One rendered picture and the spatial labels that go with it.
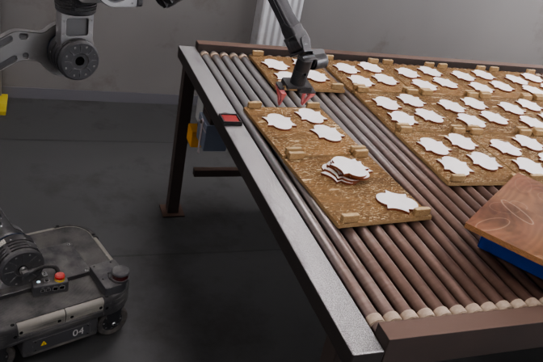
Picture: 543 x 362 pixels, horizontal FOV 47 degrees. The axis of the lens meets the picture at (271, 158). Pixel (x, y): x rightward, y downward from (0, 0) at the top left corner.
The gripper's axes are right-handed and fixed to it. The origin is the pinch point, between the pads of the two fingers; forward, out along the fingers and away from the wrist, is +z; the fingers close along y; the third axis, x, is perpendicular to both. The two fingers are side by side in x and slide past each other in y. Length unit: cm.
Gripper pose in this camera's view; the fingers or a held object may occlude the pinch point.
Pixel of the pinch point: (290, 103)
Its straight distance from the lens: 236.4
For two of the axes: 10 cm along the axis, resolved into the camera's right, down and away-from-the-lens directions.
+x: -3.4, -6.5, 6.8
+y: 9.0, -0.3, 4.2
